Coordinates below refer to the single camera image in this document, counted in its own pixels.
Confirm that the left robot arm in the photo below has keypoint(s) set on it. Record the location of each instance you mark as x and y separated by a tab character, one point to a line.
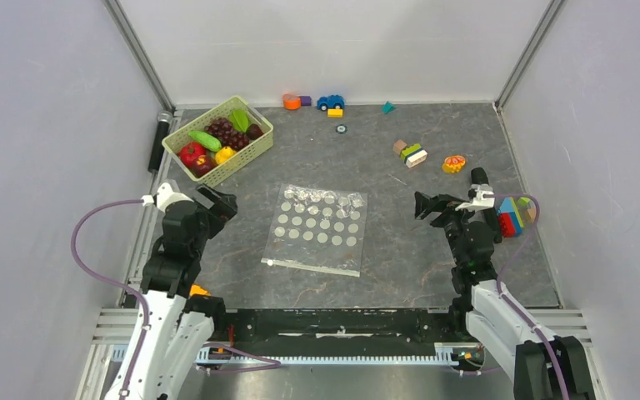
172	322

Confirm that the pale green plastic basket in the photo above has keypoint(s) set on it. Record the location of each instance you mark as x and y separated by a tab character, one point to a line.
176	140

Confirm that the orange round block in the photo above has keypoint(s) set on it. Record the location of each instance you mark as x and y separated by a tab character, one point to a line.
291	101

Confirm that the green leaf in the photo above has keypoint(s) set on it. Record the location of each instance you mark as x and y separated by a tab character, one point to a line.
239	120

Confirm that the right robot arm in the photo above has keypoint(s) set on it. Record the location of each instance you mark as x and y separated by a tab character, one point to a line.
540	363

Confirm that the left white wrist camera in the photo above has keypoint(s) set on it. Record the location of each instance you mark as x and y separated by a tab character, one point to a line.
167	193

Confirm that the green cucumber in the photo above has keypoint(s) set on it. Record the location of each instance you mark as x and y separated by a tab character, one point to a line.
206	140

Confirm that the dark red apple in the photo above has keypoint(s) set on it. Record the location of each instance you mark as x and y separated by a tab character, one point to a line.
202	165

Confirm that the dark brown date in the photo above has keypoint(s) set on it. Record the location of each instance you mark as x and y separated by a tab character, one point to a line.
254	132

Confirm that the purple grape bunch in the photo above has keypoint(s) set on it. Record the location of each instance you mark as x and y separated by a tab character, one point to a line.
222	129

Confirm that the teal triangular block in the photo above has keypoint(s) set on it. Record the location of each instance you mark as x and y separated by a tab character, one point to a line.
388	107

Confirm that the black microphone on left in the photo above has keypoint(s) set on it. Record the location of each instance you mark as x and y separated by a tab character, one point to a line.
164	119

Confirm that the yellow rectangular block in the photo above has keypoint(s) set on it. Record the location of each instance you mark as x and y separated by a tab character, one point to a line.
335	113

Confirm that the black microphone on right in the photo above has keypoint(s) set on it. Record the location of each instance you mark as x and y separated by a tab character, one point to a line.
479	177

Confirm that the clear dotted zip bag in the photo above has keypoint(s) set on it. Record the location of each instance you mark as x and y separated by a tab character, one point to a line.
317	230

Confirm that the brown wooden cube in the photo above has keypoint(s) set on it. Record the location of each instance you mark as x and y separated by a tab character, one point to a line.
399	146

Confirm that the purple block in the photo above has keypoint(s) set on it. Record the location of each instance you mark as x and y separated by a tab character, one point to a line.
306	101

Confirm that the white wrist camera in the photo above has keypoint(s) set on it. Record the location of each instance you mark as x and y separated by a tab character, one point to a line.
167	193
481	197

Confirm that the small green cube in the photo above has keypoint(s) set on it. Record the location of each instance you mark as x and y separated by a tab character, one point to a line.
524	203

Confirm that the black microphone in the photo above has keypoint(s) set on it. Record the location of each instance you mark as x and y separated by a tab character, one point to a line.
164	119
479	177

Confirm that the multicolour brick stack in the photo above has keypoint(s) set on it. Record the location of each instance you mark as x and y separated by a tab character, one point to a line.
509	219

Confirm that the red tomato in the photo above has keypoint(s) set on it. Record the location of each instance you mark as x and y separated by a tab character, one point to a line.
190	153

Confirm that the yellow orange toy figure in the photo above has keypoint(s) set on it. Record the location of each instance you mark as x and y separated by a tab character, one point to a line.
454	164

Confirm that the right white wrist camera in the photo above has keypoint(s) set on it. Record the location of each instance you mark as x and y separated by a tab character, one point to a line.
481	197

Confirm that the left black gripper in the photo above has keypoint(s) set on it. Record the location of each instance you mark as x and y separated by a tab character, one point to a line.
224	207

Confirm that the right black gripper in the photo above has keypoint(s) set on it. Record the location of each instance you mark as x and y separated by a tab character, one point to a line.
443	203

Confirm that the small tan cube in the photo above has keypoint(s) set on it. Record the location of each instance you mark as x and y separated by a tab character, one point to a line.
531	214

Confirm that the green blue white brick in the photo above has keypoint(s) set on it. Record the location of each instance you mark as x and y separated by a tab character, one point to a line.
413	155

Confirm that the black base bar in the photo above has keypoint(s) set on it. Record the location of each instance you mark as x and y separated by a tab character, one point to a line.
343	332

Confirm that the blue toy car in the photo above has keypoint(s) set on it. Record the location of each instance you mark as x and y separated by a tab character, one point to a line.
330	102

